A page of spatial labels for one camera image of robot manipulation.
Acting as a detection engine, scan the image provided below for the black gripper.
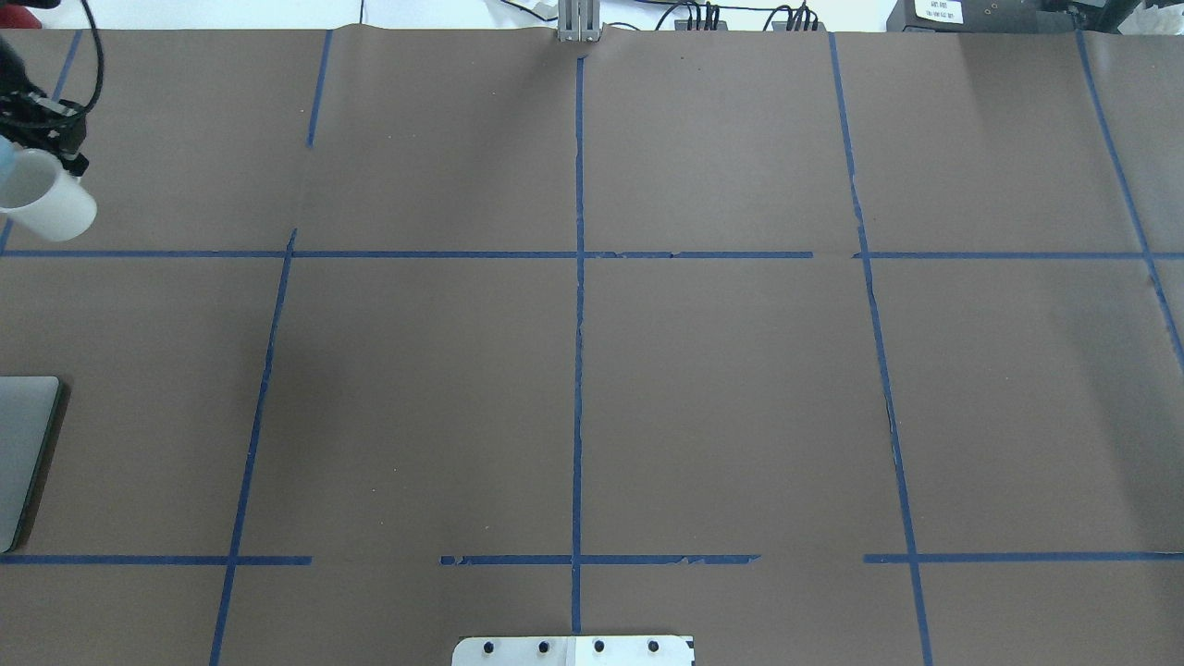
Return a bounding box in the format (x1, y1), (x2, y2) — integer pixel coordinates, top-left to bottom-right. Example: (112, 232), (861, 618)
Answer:
(1, 55), (90, 178)

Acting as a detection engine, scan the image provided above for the silver closed laptop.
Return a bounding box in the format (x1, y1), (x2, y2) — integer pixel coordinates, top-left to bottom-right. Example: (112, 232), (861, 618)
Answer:
(1, 376), (62, 553)

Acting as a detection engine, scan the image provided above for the white mounting plate with bolts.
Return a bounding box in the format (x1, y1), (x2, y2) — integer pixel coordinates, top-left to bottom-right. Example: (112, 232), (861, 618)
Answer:
(451, 634), (697, 665)

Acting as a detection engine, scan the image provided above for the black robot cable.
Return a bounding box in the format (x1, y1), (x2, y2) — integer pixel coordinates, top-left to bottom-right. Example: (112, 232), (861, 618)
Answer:
(78, 0), (107, 116)

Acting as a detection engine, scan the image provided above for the white plastic cup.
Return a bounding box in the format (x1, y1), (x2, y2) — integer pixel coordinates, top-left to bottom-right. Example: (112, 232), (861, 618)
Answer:
(1, 149), (97, 243)

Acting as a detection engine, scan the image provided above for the aluminium frame post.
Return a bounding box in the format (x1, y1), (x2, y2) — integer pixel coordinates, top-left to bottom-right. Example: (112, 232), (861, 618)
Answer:
(555, 0), (604, 43)

